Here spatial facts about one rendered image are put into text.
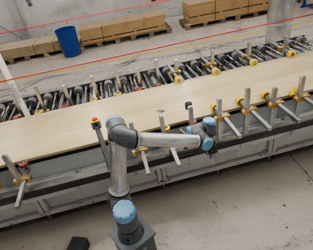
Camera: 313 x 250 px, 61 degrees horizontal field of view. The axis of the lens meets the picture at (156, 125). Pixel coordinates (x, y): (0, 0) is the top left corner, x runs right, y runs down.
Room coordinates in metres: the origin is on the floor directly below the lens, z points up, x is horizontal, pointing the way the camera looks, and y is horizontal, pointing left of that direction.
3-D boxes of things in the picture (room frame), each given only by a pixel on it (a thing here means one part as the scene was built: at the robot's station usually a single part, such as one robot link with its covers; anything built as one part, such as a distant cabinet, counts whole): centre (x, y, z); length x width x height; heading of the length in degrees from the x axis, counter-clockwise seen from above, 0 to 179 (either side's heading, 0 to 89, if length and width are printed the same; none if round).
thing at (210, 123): (1.52, -0.37, 1.14); 0.10 x 0.09 x 0.12; 105
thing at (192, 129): (1.48, -0.27, 1.14); 0.12 x 0.12 x 0.09; 15
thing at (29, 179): (1.67, 1.17, 0.81); 0.14 x 0.06 x 0.05; 97
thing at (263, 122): (1.85, -0.84, 0.95); 0.50 x 0.04 x 0.04; 7
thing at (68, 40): (7.37, 1.92, 0.36); 0.59 x 0.57 x 0.73; 3
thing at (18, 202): (1.59, 1.14, 0.81); 0.44 x 0.03 x 0.04; 7
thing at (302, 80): (1.95, -1.29, 0.93); 0.04 x 0.04 x 0.48; 7
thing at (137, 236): (1.15, 0.31, 0.65); 0.19 x 0.19 x 0.10
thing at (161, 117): (1.81, -0.05, 0.87); 0.04 x 0.04 x 0.48; 7
